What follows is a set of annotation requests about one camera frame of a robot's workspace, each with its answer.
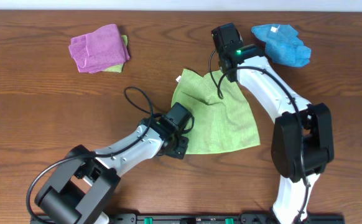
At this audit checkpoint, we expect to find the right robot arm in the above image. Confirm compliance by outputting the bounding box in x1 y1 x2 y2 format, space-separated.
211 23 334 223

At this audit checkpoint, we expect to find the black cable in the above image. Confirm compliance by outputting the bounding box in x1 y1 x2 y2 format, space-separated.
208 49 312 223
25 86 196 223

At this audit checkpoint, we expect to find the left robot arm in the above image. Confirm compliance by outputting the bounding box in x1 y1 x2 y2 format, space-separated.
34 103 194 224

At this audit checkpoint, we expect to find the left black cable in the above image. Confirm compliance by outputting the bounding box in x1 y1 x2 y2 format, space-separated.
25 86 196 223

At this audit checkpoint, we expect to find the blue crumpled cloth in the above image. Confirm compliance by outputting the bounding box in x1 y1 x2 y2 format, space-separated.
251 24 312 67

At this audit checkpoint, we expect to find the large green microfiber cloth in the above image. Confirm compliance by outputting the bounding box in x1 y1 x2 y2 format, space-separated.
172 69 261 154

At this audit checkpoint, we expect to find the green folded cloth under purple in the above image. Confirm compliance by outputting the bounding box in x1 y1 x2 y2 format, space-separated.
103 35 130 73

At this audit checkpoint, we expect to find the right black cable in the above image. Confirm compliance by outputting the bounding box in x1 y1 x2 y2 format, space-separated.
208 49 312 223

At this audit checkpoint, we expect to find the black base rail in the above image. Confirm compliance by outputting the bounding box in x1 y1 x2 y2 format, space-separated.
30 212 346 224

